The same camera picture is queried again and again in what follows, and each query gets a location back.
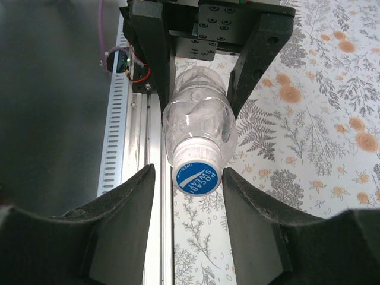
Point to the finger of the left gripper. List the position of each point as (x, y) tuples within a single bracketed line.
[(151, 35), (261, 53)]

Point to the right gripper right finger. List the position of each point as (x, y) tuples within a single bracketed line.
[(297, 252)]

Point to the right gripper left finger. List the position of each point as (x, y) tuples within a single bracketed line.
[(74, 252)]

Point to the clear unlabelled plastic bottle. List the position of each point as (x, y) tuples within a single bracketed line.
[(202, 118)]

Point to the blue-topped white bottle cap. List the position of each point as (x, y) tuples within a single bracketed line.
[(196, 178)]

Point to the floral patterned tablecloth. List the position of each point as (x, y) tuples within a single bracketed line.
[(311, 133)]

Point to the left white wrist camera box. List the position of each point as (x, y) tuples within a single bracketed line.
[(123, 2)]

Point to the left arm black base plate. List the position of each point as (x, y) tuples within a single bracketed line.
[(142, 87)]

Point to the aluminium frame rail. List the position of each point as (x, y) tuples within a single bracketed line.
[(139, 133)]

